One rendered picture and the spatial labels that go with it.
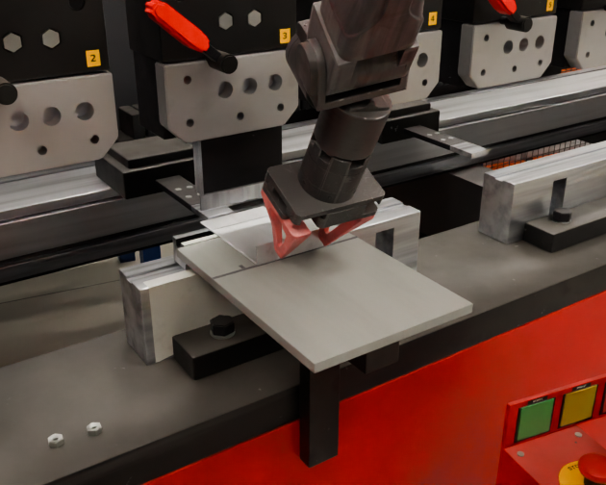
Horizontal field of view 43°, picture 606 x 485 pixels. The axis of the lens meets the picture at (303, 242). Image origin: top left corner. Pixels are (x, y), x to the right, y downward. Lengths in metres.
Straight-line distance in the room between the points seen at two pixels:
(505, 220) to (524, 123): 0.40
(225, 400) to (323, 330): 0.17
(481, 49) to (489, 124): 0.48
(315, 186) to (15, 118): 0.27
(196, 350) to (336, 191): 0.24
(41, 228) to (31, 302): 1.88
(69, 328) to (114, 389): 1.88
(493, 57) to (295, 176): 0.37
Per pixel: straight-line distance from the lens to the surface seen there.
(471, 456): 1.11
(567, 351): 1.16
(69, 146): 0.72
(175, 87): 0.75
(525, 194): 1.15
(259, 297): 0.73
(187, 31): 0.71
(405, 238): 1.01
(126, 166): 1.02
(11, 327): 2.78
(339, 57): 0.58
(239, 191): 0.87
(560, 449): 0.93
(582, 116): 1.66
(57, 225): 1.05
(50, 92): 0.71
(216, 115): 0.78
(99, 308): 2.81
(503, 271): 1.08
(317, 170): 0.69
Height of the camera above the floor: 1.35
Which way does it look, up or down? 25 degrees down
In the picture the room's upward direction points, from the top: straight up
